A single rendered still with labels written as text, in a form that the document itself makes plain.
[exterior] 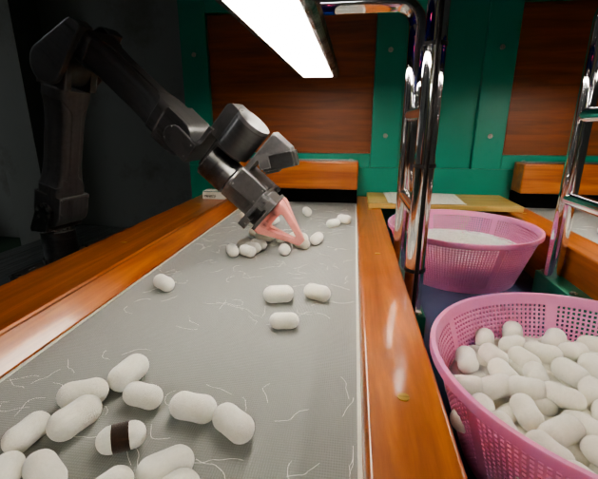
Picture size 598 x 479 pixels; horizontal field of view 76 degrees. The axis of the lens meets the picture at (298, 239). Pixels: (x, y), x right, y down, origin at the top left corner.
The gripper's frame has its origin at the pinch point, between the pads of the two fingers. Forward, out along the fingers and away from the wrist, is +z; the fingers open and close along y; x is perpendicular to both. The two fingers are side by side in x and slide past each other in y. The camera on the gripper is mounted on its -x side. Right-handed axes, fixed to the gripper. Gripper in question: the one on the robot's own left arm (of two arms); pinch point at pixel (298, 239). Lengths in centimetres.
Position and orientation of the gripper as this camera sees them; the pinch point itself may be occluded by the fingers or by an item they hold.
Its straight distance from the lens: 64.3
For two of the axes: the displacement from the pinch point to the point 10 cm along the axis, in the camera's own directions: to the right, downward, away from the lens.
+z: 7.4, 6.7, 1.0
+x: -6.6, 6.9, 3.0
